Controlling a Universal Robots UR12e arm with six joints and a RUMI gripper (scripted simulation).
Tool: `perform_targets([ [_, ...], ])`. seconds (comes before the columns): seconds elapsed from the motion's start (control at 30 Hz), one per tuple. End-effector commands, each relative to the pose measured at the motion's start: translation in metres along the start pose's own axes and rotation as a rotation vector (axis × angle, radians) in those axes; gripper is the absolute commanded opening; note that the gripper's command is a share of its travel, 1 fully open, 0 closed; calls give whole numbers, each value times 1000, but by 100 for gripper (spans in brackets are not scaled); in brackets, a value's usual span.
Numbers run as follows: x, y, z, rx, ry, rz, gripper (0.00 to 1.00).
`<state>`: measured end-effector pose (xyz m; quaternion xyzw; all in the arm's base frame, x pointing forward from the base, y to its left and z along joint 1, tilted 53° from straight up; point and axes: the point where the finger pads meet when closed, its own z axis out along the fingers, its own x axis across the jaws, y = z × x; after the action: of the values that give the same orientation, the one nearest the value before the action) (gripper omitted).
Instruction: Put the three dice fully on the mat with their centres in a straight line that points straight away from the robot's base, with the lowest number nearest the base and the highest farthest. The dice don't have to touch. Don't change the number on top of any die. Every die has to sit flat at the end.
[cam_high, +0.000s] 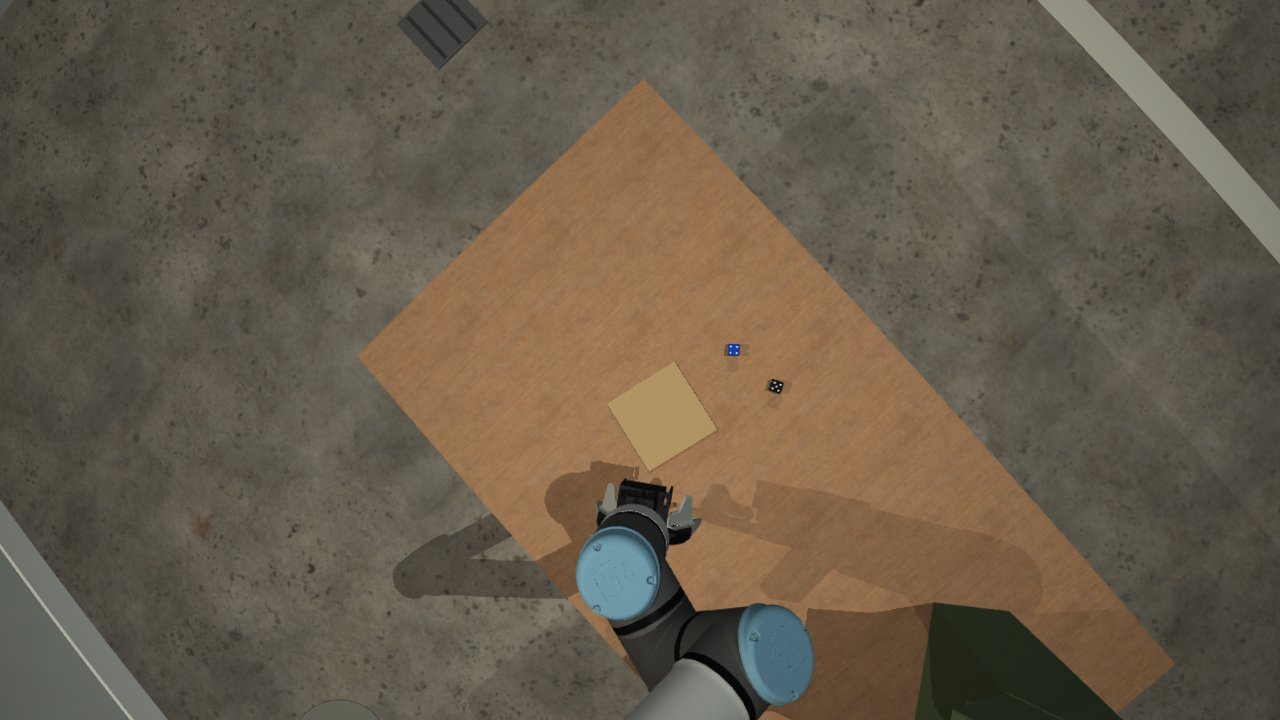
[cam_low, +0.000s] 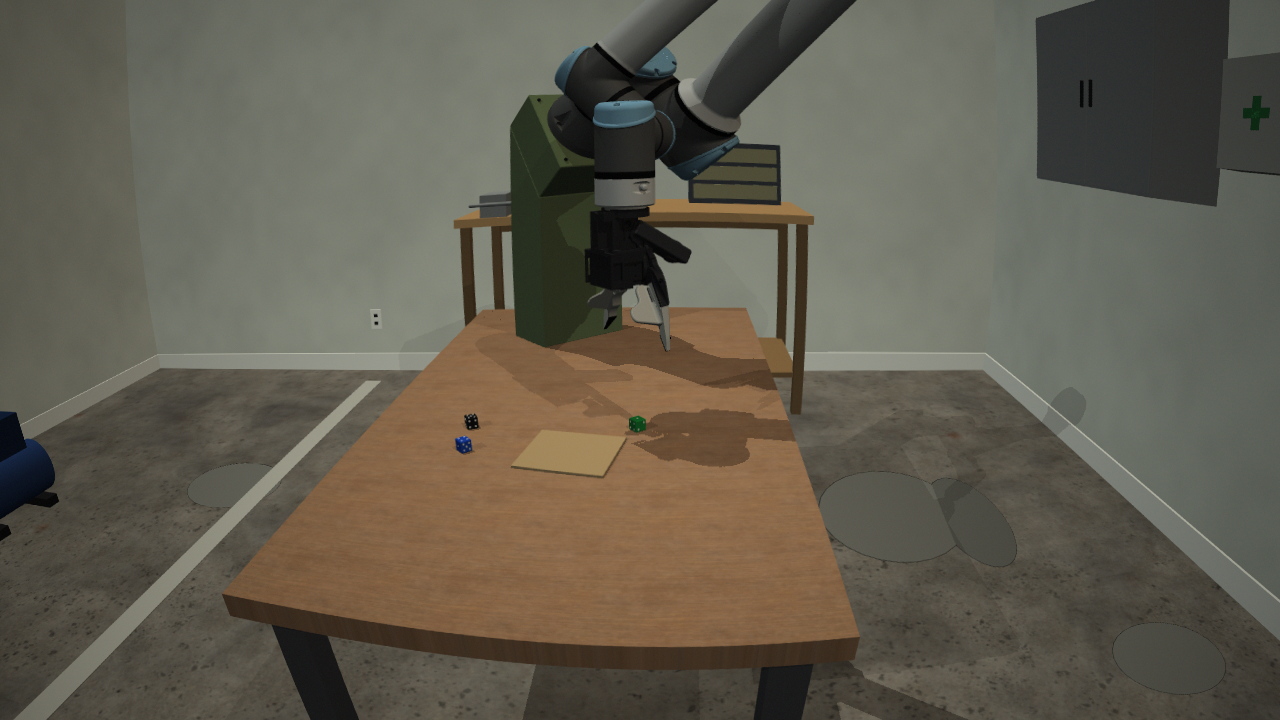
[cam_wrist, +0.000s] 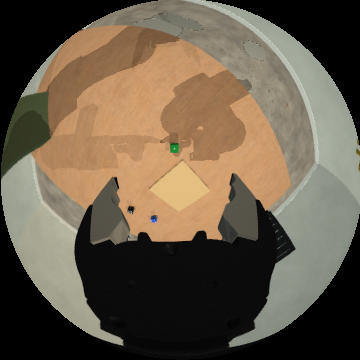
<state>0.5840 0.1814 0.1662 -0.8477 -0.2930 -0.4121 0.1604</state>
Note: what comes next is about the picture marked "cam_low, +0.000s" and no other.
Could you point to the tan square mat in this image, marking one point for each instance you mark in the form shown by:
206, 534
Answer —
569, 453

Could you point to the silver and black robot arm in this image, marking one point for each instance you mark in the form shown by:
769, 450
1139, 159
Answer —
623, 138

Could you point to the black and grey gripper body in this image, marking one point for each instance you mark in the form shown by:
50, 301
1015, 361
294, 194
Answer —
626, 261

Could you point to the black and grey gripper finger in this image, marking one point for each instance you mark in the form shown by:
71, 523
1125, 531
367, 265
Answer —
652, 307
608, 300

